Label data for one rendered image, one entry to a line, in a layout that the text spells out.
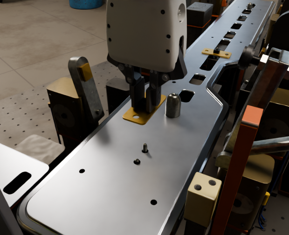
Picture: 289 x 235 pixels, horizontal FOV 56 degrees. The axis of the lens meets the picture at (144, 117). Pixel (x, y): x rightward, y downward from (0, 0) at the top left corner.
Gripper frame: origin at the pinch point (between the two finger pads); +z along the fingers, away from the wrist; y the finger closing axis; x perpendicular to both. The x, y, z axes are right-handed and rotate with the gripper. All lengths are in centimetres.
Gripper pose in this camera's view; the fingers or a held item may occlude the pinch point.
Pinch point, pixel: (145, 94)
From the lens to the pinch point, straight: 41.0
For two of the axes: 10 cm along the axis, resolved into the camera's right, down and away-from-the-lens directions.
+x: -4.6, 5.4, -7.1
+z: 0.0, 8.0, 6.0
